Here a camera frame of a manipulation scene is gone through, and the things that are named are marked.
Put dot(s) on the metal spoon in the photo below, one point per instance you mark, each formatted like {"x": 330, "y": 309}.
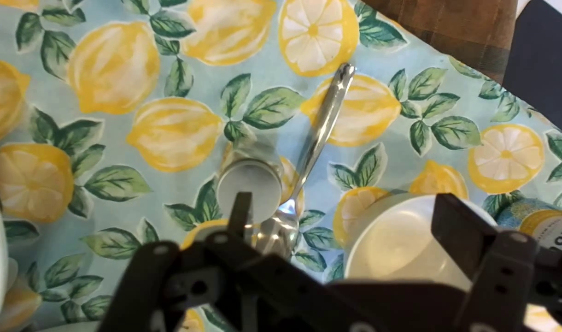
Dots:
{"x": 319, "y": 132}

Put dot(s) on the grey ceramic bowl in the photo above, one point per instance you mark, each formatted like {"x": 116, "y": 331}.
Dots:
{"x": 402, "y": 246}

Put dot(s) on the lemon print tablecloth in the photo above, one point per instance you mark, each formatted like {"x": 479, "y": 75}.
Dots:
{"x": 170, "y": 80}

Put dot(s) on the glass spice bottle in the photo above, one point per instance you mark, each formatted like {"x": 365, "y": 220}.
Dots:
{"x": 255, "y": 150}

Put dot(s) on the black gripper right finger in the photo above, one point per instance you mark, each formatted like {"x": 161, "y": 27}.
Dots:
{"x": 507, "y": 278}

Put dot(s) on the dark seat wicker chair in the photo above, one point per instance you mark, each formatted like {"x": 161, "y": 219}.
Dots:
{"x": 544, "y": 56}

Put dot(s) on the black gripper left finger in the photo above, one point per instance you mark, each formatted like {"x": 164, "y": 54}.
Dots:
{"x": 231, "y": 289}

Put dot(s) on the silver spice bottle lid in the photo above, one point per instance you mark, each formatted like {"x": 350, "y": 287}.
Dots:
{"x": 249, "y": 185}

